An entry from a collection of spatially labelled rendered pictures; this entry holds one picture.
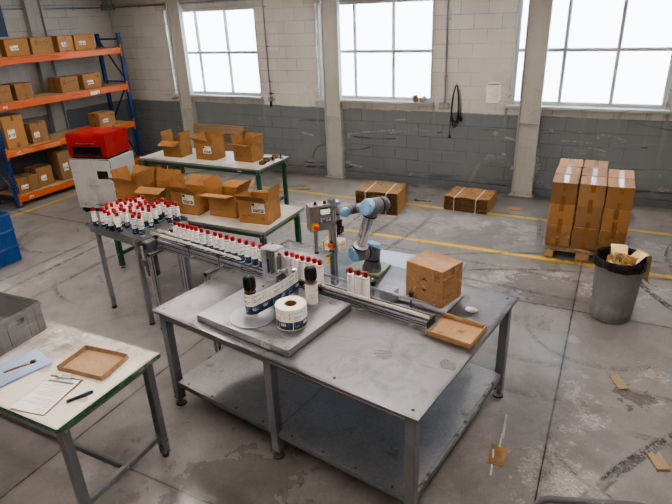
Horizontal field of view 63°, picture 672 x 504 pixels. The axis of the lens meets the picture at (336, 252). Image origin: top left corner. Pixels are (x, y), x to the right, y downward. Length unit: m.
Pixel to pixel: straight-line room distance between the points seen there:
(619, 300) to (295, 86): 6.59
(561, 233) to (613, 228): 0.53
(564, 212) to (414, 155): 3.39
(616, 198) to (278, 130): 6.07
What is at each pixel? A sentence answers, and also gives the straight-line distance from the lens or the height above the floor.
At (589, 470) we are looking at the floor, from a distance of 4.03.
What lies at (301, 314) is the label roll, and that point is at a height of 0.98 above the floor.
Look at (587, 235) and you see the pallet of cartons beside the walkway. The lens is 6.71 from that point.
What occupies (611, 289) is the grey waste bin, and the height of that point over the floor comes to 0.36.
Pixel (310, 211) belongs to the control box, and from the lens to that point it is 3.80.
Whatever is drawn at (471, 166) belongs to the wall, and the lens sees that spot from 9.05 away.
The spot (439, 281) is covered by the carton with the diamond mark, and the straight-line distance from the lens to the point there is 3.67.
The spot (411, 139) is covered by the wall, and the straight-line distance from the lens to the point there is 9.23.
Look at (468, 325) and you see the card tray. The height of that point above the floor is 0.83.
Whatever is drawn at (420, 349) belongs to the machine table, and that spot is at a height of 0.83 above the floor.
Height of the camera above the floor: 2.70
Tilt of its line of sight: 24 degrees down
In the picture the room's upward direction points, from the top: 2 degrees counter-clockwise
